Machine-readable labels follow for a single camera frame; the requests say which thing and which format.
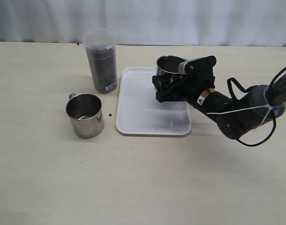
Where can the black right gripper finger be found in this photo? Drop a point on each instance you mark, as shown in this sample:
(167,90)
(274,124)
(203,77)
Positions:
(164,82)

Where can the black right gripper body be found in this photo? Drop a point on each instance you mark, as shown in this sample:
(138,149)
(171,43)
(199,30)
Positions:
(190,85)

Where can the steel mug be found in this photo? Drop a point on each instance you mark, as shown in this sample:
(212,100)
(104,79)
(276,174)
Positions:
(85,114)
(168,65)

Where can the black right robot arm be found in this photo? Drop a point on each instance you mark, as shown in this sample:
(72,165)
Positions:
(245,109)

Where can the white plastic tray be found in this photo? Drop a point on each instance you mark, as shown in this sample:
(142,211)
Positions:
(138,111)

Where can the white curtain backdrop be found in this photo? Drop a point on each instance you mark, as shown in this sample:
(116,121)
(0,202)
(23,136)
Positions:
(147,22)

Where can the translucent plastic tumbler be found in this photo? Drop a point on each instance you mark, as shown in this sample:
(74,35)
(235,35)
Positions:
(99,36)

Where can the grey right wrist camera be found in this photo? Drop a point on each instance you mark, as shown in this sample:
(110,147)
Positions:
(191,66)

